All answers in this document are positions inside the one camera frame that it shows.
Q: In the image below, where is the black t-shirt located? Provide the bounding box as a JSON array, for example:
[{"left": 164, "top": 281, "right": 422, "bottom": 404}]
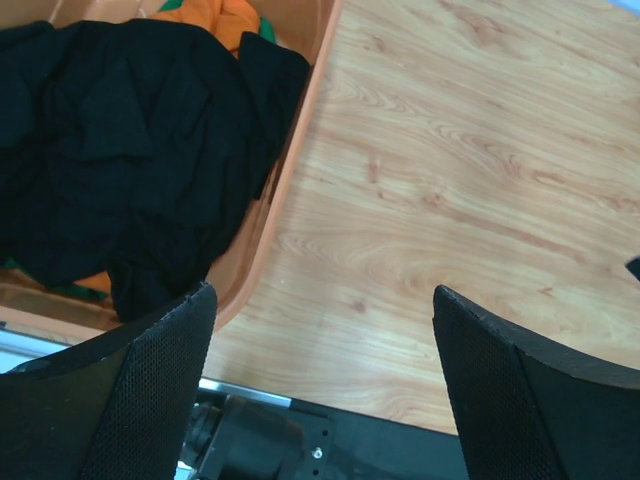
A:
[{"left": 1, "top": 19, "right": 309, "bottom": 322}]

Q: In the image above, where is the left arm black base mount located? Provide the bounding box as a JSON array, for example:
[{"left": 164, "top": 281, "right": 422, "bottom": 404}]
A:
[{"left": 175, "top": 378, "right": 468, "bottom": 479}]

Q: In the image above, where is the orange plastic basket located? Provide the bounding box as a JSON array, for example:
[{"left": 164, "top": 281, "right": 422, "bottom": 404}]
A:
[{"left": 1, "top": 1, "right": 343, "bottom": 341}]

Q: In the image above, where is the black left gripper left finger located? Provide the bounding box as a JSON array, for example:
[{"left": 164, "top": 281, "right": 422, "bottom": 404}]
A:
[{"left": 1, "top": 283, "right": 217, "bottom": 479}]

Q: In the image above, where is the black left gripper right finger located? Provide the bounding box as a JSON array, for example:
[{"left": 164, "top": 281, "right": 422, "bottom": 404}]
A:
[{"left": 433, "top": 285, "right": 639, "bottom": 479}]

